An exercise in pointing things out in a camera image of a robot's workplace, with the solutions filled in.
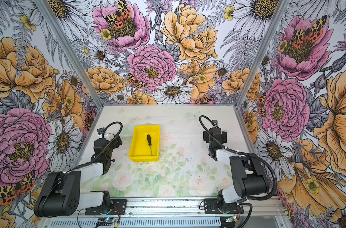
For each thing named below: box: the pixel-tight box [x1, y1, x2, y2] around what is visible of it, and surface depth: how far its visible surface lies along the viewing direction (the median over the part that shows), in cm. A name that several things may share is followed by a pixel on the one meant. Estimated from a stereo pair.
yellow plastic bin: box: [128, 125, 162, 162], surface depth 96 cm
